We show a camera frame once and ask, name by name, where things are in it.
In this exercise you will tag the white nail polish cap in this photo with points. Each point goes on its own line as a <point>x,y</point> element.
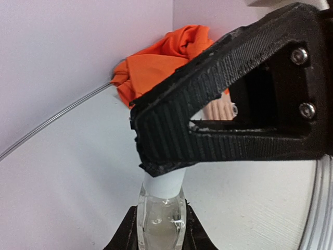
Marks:
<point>165,186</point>

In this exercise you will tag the aluminium back rail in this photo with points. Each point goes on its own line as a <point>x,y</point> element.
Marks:
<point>50,120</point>

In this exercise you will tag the aluminium rail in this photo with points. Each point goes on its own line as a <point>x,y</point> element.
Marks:
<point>50,120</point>
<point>317,232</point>

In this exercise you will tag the aluminium front rail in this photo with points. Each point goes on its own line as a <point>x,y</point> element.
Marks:
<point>317,232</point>

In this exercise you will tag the mannequin hand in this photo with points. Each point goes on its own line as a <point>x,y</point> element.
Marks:
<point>221,109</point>

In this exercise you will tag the clear nail polish bottle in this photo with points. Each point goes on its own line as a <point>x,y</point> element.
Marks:
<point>161,223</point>

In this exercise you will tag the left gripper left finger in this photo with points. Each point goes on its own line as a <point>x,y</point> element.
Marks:
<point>125,237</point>

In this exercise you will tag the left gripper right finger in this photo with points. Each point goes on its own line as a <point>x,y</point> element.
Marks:
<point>195,237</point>

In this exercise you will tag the orange hoodie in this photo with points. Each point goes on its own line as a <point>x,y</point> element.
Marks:
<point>142,71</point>

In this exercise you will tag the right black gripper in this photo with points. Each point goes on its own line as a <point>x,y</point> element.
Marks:
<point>282,78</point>

